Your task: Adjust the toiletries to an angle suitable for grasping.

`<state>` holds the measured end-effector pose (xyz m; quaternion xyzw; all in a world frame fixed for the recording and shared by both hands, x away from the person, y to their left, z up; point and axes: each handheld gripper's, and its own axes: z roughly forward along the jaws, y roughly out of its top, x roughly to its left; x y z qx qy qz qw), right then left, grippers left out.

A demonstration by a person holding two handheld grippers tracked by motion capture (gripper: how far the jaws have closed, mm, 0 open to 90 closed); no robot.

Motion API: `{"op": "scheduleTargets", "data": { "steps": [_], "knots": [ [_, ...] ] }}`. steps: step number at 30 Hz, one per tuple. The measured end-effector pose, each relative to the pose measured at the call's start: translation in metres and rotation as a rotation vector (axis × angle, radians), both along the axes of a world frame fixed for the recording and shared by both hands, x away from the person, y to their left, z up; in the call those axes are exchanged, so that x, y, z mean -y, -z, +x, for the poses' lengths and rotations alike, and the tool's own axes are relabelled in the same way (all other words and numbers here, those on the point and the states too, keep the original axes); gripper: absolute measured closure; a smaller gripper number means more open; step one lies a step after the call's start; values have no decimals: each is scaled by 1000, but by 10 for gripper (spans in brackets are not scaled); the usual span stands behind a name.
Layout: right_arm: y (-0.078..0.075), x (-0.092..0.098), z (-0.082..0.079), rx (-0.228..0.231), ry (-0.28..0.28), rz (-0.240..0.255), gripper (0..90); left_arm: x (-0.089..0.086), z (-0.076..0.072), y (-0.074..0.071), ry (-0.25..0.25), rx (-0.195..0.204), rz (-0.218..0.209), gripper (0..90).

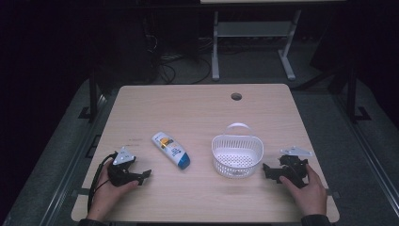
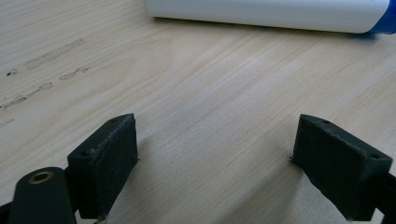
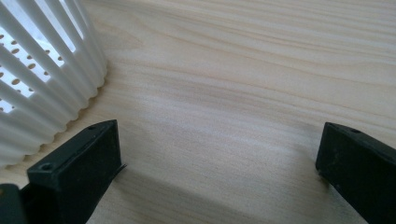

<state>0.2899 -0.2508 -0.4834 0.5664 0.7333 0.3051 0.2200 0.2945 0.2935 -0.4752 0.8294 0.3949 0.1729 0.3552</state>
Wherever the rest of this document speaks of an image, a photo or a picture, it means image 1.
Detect white plastic basket with handle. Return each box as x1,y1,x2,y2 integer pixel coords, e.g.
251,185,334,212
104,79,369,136
211,122,264,180

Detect person's right hand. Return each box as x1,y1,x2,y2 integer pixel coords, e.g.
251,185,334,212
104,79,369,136
279,163,328,218

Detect metal floor rail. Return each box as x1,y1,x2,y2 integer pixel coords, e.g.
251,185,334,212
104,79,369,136
39,93,109,226
332,93,399,210

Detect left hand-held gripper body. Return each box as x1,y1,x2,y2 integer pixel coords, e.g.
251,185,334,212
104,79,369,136
107,146,139,188

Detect black metal stand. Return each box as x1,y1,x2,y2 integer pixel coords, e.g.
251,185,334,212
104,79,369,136
345,67,373,123
78,67,102,122

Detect black floor cables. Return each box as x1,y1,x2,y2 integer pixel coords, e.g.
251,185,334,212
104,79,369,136
147,34,213,86

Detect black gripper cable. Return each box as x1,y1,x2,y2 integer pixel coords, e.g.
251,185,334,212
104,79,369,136
87,152,119,212

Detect white-framed desk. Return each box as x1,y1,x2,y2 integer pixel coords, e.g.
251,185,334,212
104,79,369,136
199,0,347,82

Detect white bottle with blue cap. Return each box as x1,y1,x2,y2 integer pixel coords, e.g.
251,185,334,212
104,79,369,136
151,131,191,170

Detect person's left hand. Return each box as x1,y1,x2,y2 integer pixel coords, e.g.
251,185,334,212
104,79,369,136
87,158,140,222

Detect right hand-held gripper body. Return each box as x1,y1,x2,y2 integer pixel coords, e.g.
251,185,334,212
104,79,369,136
278,146,314,189

